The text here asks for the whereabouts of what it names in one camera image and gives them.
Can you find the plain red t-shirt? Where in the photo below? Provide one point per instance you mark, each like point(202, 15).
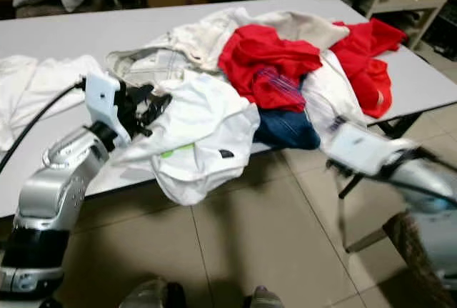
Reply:
point(264, 54)

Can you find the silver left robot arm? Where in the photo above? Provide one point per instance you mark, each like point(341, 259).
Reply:
point(57, 194)

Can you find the beige denim jacket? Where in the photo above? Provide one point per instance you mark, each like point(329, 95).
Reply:
point(193, 36)

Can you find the plain white t-shirt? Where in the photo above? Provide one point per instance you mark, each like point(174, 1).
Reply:
point(36, 86)

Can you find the navy blue jeans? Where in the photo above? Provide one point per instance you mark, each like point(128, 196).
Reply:
point(285, 131)

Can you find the grey left robot foot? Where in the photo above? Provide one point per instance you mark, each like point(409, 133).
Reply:
point(150, 295)

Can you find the grey robot foot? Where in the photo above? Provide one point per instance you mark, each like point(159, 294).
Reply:
point(150, 295)
point(264, 299)

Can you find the red garment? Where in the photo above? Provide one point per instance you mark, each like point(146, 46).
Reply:
point(364, 72)

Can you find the grey right robot foot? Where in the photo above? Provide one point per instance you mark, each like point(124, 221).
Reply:
point(264, 299)

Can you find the brown wicker basket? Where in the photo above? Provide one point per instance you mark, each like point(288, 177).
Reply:
point(414, 251)

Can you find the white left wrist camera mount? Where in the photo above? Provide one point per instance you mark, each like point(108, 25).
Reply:
point(100, 97)

